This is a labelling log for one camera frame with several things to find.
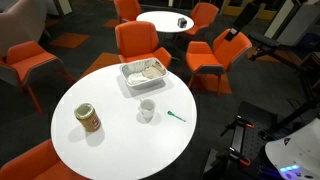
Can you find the green marker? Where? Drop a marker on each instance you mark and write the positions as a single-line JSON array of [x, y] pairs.
[[174, 115]]

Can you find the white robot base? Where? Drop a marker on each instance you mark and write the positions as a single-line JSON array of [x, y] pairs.
[[300, 150]]

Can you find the white cup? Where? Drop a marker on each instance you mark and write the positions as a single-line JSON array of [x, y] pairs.
[[147, 108]]

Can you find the beige crumpled paper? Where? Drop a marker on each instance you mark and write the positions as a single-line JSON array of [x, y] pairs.
[[154, 71]]

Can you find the white crumpled napkin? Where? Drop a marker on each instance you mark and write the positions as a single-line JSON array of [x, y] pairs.
[[136, 78]]

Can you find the aluminium foil tray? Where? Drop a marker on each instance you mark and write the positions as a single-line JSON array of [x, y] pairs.
[[133, 69]]

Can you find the orange chair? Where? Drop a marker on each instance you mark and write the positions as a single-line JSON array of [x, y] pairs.
[[36, 165], [128, 9], [206, 58], [203, 15], [136, 38], [26, 61]]

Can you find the small round white table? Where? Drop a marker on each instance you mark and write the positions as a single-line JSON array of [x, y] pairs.
[[161, 20]]

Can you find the small black box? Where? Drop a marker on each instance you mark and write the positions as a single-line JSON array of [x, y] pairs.
[[182, 22]]

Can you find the peanut butter jar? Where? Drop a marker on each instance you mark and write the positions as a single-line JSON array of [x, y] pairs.
[[88, 118]]

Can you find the black clamp orange tip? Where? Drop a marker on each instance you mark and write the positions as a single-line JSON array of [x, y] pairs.
[[238, 156], [238, 121]]

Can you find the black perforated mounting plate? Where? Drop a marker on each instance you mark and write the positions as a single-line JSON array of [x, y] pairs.
[[255, 133]]

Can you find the black panel on stand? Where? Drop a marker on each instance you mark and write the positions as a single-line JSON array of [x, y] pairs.
[[246, 16]]

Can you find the black tripod stand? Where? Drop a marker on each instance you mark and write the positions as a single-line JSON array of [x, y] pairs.
[[266, 46]]

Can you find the white cabinet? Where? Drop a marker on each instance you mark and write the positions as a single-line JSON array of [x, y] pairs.
[[296, 20]]

